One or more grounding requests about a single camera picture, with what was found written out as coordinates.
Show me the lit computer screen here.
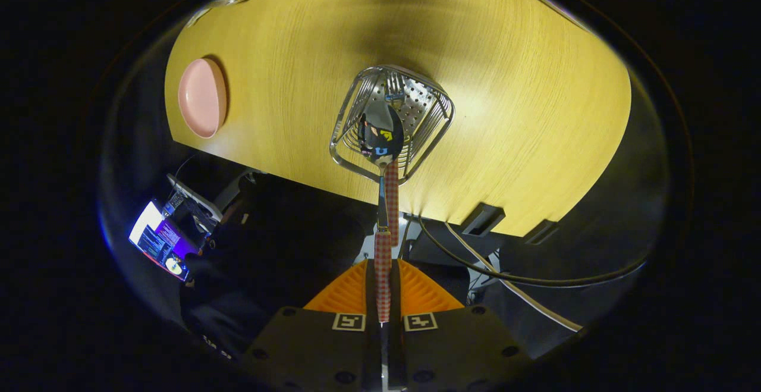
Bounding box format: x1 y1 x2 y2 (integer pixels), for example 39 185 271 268
128 200 198 283

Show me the black cable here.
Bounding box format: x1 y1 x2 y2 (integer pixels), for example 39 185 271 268
418 215 649 288

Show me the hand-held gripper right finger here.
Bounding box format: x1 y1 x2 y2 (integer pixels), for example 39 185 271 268
389 258 534 392

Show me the fork with red checkered handle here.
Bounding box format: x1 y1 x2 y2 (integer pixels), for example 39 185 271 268
383 74 410 248

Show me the spoon with red checkered handle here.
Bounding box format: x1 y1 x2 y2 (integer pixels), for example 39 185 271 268
358 101 406 325

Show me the grey laptop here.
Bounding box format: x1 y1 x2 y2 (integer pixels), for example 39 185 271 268
165 173 223 227

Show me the pink plate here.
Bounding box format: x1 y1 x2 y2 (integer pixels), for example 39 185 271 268
178 58 228 139

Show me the perforated metal basket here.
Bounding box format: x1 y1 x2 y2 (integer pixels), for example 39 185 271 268
329 64 455 186

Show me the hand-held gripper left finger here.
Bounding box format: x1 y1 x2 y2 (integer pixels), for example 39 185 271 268
238 258 382 392

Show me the black table bracket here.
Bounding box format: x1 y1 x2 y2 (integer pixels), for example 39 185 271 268
523 219 560 246
461 203 507 237

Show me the white cable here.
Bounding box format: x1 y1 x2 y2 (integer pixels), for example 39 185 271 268
445 223 584 333

